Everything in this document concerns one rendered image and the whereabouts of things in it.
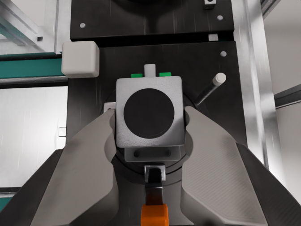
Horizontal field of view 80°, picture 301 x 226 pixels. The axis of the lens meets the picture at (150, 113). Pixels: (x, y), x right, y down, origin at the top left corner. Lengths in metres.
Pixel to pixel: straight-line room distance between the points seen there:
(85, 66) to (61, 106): 0.11
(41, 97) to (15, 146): 0.09
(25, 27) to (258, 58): 0.33
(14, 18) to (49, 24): 0.05
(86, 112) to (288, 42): 0.41
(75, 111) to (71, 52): 0.08
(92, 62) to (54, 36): 0.10
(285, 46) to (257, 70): 0.18
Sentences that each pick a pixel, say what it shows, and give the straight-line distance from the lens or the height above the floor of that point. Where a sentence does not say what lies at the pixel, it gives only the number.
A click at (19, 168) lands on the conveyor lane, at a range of 0.37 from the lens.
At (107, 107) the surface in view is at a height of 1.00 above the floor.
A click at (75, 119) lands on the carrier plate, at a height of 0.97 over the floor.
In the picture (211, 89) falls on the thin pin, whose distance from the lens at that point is 0.17.
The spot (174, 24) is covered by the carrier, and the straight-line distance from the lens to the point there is 0.29.
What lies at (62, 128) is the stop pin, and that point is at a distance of 0.28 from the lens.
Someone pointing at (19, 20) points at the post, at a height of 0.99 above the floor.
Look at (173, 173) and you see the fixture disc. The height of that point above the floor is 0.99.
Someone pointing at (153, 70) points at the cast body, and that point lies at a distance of 0.16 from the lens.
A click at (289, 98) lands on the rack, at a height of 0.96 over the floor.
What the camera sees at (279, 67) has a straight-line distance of 0.45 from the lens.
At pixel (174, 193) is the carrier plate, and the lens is 0.25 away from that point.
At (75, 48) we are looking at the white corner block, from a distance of 0.27.
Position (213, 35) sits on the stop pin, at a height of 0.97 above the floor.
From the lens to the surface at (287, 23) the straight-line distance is 0.50.
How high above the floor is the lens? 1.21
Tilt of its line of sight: 81 degrees down
